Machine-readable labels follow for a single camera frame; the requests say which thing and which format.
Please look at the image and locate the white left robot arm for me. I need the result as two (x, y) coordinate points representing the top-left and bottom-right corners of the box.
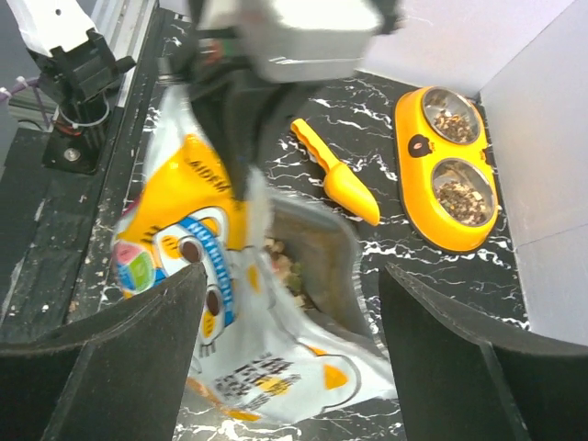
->
(9, 1), (401, 199)

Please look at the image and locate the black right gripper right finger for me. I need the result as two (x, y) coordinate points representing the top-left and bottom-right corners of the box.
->
(379, 264), (587, 440)

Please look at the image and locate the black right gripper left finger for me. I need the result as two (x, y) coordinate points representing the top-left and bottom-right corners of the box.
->
(1, 264), (206, 440)

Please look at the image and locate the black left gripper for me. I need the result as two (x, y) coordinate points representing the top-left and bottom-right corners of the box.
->
(183, 0), (405, 203)

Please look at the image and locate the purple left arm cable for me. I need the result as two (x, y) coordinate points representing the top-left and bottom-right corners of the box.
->
(0, 75), (51, 132)

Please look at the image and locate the yellow plastic scoop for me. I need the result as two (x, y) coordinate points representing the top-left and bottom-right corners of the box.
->
(290, 119), (380, 226)

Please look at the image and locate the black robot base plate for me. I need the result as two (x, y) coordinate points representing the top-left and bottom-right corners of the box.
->
(1, 8), (182, 344)

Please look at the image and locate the cat food bag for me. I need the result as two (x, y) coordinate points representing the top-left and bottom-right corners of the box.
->
(112, 85), (397, 424)

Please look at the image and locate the yellow double pet bowl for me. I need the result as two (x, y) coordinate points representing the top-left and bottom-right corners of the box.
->
(393, 86), (498, 254)

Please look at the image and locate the aluminium frame rail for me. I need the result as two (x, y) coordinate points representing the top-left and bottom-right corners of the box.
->
(13, 0), (160, 123)

